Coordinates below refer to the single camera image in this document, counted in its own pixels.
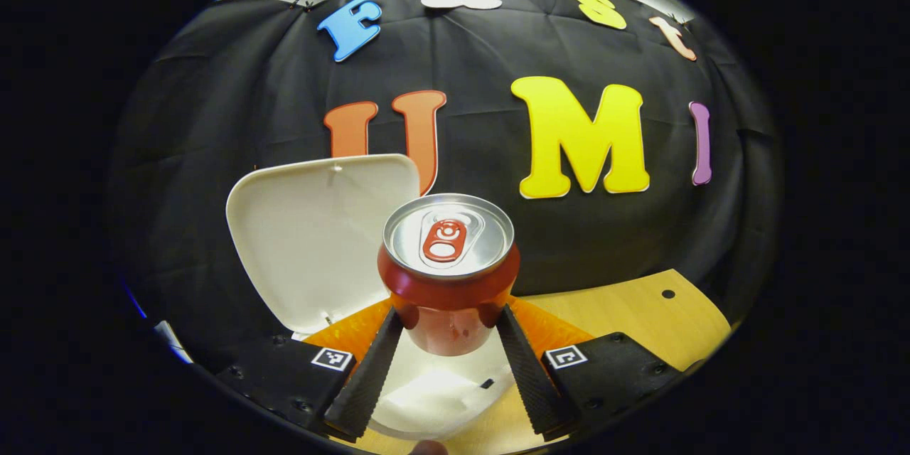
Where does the wooden desktop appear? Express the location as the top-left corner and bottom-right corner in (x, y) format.
(334, 269), (733, 455)

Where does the red pop can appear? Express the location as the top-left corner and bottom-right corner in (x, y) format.
(377, 193), (522, 358)

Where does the black backdrop cloth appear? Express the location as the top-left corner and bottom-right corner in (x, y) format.
(107, 0), (783, 370)

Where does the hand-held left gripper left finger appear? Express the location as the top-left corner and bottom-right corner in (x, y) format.
(217, 299), (405, 443)

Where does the white desktop garbage bin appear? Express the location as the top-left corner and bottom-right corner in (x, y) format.
(226, 154), (518, 441)

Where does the white side desk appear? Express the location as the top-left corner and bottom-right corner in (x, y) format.
(153, 320), (194, 365)

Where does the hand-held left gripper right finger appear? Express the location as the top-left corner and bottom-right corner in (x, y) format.
(496, 296), (687, 441)

